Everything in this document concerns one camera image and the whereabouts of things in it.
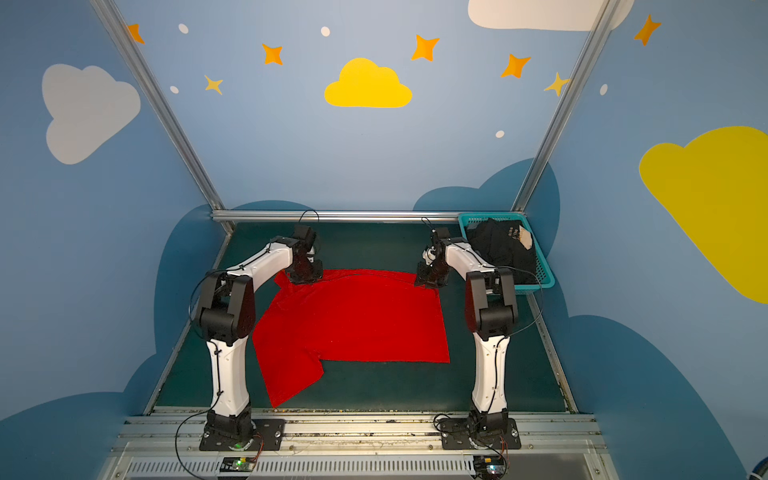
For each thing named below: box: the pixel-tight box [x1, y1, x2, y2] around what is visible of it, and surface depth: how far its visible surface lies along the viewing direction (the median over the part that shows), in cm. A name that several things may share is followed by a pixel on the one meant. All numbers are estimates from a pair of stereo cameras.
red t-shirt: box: [253, 269, 451, 409], surface depth 101 cm
